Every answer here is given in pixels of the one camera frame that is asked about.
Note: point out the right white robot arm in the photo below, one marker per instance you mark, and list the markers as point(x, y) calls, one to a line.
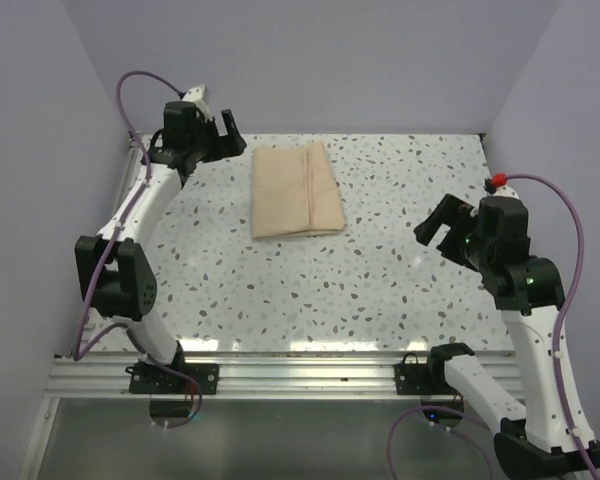
point(545, 435)

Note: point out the beige cloth wrap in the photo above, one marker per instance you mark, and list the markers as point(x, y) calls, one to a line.
point(294, 193)

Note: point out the aluminium mounting rail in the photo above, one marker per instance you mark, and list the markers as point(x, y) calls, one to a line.
point(292, 376)

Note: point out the left side aluminium rail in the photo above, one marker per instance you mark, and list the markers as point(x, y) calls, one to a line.
point(129, 173)

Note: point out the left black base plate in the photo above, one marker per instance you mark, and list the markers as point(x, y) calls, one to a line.
point(151, 380)

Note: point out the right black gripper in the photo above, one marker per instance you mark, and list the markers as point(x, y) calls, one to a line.
point(449, 210)

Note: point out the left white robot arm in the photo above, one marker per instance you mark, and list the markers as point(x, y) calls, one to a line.
point(115, 276)

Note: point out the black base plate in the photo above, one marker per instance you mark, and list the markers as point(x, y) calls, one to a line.
point(421, 377)
point(151, 380)

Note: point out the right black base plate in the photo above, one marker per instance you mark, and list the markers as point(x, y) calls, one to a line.
point(421, 377)

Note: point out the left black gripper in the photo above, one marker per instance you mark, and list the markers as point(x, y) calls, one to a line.
point(227, 145)

